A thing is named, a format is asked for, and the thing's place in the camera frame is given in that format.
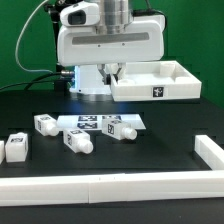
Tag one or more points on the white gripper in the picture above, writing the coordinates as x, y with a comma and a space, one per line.
142, 40

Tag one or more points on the white square tabletop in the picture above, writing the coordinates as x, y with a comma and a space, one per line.
160, 80

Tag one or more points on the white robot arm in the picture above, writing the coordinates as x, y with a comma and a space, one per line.
115, 15

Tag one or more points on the white sheet with tags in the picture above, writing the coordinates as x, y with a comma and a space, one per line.
94, 122

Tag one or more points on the white part at left edge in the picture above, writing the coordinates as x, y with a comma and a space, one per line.
2, 151

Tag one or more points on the black camera stand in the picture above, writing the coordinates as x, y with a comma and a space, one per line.
60, 85

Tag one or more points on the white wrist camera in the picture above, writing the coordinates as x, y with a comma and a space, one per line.
80, 14

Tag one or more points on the white L-shaped obstacle wall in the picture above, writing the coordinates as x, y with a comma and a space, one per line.
121, 187

